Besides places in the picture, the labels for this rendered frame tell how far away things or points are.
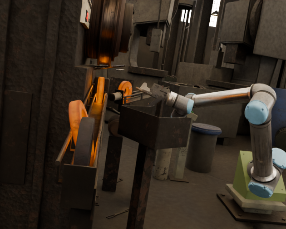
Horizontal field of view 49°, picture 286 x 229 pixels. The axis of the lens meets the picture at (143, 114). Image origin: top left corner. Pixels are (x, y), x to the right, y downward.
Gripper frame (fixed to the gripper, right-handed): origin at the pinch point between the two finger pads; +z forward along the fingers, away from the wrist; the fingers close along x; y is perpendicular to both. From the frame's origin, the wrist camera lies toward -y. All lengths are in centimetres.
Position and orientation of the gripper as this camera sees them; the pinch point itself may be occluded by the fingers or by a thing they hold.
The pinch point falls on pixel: (137, 88)
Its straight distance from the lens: 198.1
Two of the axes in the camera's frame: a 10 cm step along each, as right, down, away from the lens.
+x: -0.2, 0.0, -10.0
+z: -9.3, -3.8, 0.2
